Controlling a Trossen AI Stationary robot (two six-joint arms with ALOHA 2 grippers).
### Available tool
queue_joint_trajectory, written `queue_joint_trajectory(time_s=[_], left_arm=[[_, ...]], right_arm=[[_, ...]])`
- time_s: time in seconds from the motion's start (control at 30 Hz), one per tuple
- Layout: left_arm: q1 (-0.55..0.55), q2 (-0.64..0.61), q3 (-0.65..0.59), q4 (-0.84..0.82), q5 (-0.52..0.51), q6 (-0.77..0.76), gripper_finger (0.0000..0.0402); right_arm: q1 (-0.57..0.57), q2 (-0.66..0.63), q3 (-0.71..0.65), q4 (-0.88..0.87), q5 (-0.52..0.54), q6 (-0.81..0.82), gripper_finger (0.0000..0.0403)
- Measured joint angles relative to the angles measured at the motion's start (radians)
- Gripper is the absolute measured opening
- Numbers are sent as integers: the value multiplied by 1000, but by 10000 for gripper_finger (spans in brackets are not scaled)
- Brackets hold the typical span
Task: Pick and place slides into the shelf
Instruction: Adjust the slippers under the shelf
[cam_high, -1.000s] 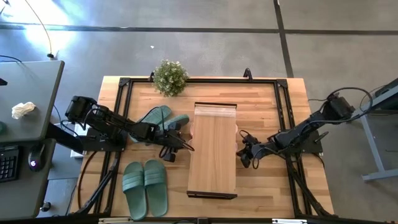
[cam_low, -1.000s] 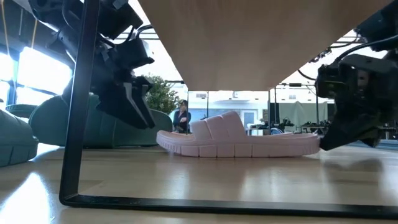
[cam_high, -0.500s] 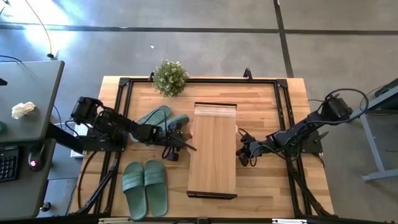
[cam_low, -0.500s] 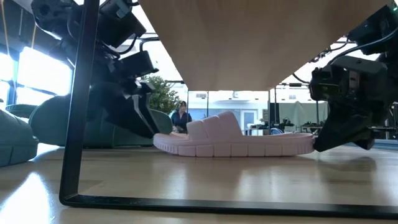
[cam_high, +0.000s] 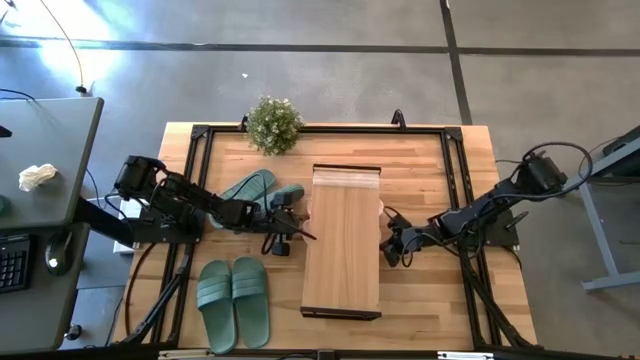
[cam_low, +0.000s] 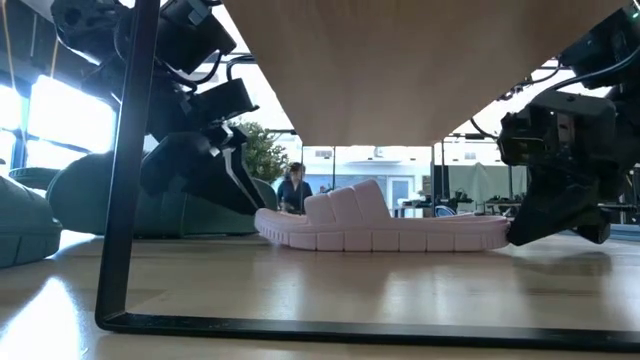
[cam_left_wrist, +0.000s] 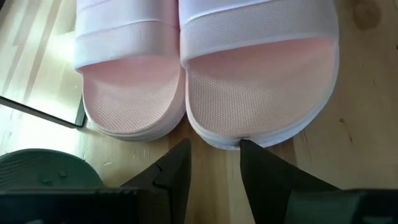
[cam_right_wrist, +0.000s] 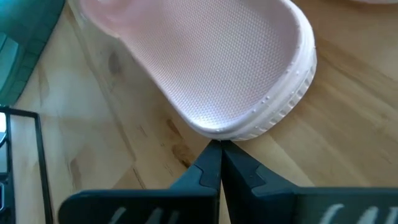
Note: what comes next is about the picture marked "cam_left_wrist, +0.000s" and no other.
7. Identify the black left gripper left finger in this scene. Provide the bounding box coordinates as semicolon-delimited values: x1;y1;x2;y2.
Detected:
121;138;192;224

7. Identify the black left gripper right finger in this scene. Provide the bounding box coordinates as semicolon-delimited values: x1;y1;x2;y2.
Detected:
239;139;340;224

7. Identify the pink rubber slide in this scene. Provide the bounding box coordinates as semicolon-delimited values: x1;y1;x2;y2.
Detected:
178;0;340;151
73;0;187;142

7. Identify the green rubber slide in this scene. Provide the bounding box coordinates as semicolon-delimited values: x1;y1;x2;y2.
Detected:
0;148;103;191

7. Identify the wooden shelf with black frame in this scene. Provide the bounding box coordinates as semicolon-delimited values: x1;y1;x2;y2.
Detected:
0;95;88;129

